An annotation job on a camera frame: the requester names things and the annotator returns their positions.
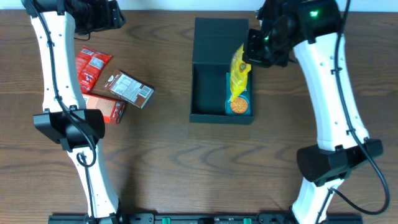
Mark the red snack pouch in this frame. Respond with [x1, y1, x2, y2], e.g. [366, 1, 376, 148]
[75, 46, 113, 93]

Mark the black gift box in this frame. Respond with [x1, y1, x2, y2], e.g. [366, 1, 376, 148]
[189, 17, 254, 124]

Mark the brown and white box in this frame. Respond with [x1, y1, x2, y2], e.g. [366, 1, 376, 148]
[104, 70, 154, 109]

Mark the red orange box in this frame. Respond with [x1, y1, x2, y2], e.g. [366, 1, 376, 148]
[83, 93, 126, 124]

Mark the teal cookie box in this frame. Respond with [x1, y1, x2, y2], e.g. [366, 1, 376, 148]
[225, 72, 251, 116]

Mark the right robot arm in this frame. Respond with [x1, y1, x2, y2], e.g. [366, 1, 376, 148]
[241, 0, 383, 223]

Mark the yellow candy pouch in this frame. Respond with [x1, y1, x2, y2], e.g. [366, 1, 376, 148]
[229, 44, 251, 101]

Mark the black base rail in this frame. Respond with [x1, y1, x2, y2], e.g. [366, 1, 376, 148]
[47, 212, 364, 224]

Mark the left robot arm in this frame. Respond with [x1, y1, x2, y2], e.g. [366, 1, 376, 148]
[22, 0, 129, 223]

